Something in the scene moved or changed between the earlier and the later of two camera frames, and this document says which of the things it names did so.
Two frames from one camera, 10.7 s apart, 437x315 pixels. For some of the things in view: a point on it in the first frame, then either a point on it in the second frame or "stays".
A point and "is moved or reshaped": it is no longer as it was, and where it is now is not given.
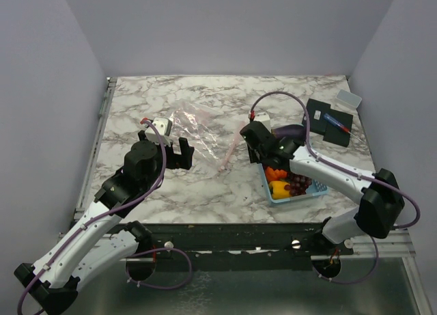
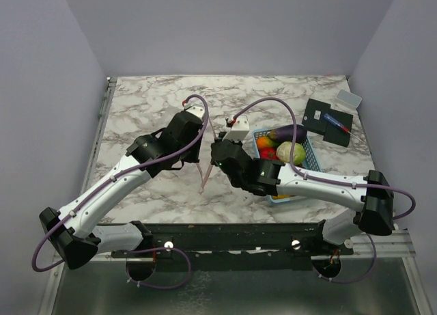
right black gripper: [252, 156] → [222, 137]
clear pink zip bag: [212, 134] is moved or reshaped
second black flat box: [333, 132] stays
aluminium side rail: [80, 208] stays
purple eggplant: [289, 130] stays
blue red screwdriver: [345, 128] stays
